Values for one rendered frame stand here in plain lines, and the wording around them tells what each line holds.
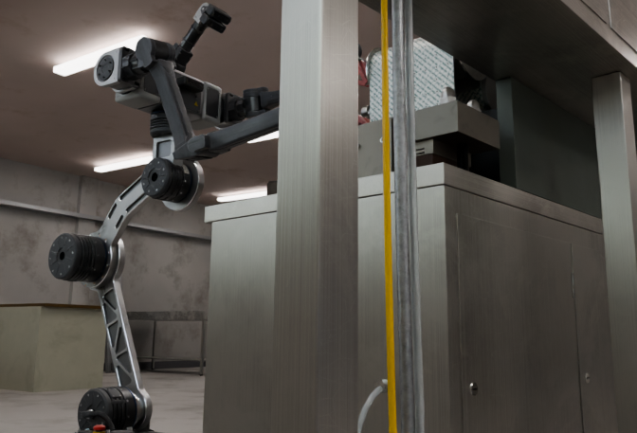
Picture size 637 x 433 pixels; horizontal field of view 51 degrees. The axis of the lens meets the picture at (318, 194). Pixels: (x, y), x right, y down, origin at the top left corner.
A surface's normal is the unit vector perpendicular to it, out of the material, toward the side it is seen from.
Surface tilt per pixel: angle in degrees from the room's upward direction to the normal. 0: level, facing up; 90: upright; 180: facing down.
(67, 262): 90
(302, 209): 90
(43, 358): 90
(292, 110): 90
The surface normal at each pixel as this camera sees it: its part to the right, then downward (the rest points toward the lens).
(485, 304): 0.74, -0.13
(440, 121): -0.68, -0.16
